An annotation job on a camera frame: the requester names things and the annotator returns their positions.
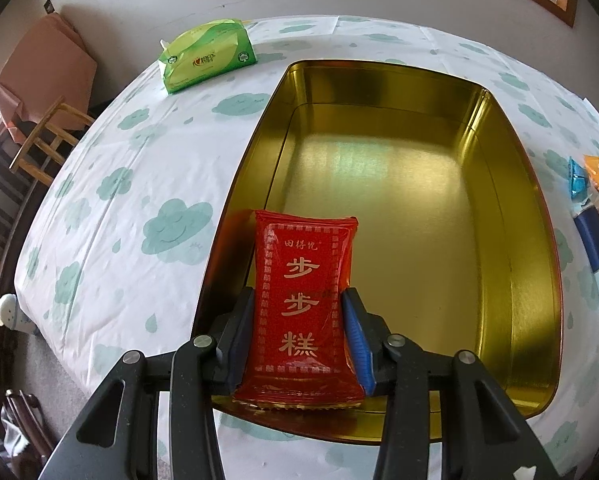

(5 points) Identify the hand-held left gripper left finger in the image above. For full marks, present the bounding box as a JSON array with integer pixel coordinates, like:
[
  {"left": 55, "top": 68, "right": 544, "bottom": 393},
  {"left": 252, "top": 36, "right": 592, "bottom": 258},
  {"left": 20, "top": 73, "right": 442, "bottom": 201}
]
[{"left": 40, "top": 287, "right": 255, "bottom": 480}]

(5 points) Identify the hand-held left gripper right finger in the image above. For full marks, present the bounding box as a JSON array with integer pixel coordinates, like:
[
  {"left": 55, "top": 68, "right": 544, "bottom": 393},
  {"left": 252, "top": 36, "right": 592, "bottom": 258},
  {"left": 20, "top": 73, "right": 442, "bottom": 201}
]
[{"left": 342, "top": 287, "right": 563, "bottom": 480}]

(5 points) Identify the red snack packet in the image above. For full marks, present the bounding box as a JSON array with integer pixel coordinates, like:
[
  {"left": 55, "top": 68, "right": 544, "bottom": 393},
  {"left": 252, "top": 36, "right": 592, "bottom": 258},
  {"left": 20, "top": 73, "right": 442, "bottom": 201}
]
[{"left": 232, "top": 209, "right": 365, "bottom": 411}]

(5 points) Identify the gold tin box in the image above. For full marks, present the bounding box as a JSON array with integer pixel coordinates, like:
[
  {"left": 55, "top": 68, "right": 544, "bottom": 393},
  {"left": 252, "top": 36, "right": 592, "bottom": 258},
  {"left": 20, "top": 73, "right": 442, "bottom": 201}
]
[{"left": 192, "top": 59, "right": 565, "bottom": 421}]

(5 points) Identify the navy and white box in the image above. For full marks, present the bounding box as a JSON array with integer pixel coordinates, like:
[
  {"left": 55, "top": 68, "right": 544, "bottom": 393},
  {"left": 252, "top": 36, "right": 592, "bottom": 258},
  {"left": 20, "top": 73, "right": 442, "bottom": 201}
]
[{"left": 572, "top": 204, "right": 599, "bottom": 317}]

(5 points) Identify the blue candy packet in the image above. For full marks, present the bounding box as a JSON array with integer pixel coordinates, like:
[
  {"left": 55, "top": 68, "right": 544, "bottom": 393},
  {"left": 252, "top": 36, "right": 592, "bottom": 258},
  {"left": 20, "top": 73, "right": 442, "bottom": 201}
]
[{"left": 568, "top": 156, "right": 587, "bottom": 197}]

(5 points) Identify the dark wooden chair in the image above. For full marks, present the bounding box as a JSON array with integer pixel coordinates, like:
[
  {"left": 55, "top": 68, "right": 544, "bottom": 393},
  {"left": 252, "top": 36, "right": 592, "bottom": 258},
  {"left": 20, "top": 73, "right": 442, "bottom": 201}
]
[{"left": 0, "top": 377, "right": 58, "bottom": 466}]

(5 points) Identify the white cartoon bottle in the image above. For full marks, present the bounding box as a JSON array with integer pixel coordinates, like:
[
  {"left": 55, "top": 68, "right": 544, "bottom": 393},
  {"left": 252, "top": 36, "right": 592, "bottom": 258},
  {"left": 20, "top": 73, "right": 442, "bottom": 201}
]
[{"left": 0, "top": 294, "right": 38, "bottom": 336}]

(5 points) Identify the green tissue pack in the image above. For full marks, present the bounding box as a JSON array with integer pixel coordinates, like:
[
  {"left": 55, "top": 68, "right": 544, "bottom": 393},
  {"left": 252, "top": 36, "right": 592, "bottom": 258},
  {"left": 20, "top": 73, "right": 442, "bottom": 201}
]
[{"left": 158, "top": 17, "right": 258, "bottom": 96}]

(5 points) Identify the brown board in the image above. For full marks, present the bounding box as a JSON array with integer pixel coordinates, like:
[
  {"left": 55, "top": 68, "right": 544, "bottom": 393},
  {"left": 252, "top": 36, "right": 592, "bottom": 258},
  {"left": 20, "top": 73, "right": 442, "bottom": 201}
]
[{"left": 0, "top": 12, "right": 100, "bottom": 143}]

